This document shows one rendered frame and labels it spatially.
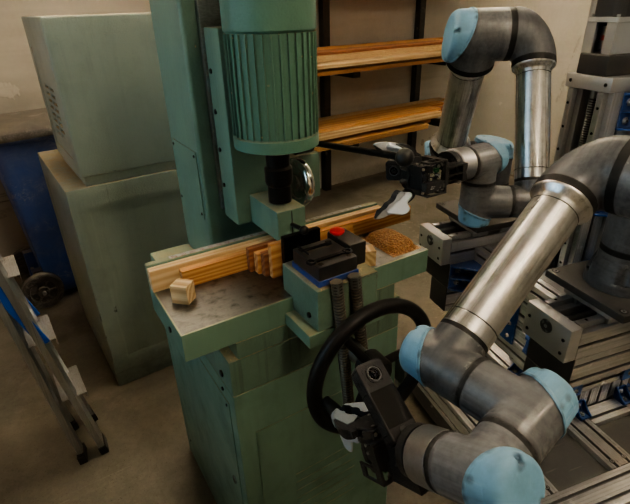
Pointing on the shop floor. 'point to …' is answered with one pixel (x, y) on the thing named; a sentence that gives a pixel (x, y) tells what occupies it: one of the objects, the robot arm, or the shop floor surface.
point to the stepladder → (26, 335)
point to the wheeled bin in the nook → (30, 200)
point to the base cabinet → (272, 437)
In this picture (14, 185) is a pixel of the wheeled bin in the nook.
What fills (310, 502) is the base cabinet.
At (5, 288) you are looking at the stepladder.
